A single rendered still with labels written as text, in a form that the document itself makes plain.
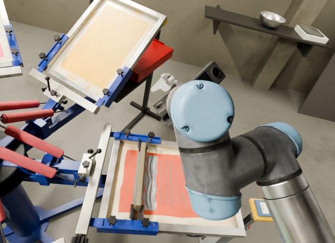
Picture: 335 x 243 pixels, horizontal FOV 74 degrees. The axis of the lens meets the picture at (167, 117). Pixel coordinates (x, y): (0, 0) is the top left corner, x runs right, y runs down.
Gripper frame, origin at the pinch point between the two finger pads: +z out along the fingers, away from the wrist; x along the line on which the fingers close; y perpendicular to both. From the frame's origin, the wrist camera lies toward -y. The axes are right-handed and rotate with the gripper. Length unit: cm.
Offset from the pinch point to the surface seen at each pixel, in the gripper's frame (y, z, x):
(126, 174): 48, 70, 24
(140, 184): 41, 56, 29
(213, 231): 25, 47, 72
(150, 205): 45, 57, 43
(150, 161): 33, 79, 28
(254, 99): -128, 310, 113
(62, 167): 68, 60, -4
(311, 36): -211, 231, 68
